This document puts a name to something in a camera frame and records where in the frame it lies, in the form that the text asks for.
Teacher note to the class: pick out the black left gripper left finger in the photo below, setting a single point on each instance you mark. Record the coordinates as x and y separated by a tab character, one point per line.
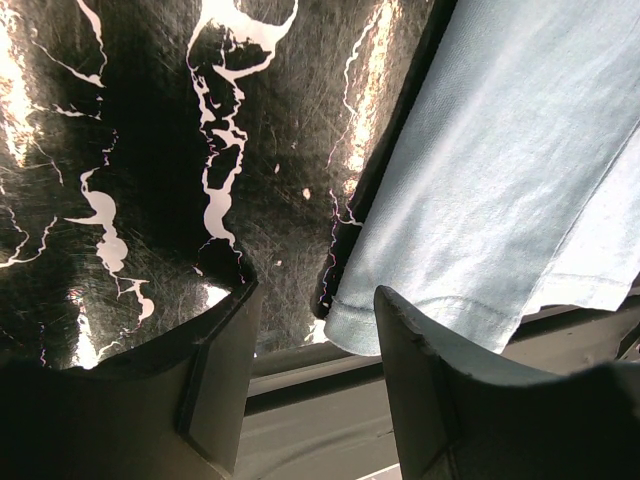
171	408

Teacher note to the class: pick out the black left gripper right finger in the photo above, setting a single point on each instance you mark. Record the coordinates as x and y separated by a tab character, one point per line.
460	411

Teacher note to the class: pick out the grey blue t shirt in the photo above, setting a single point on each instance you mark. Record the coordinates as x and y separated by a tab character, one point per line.
514	183

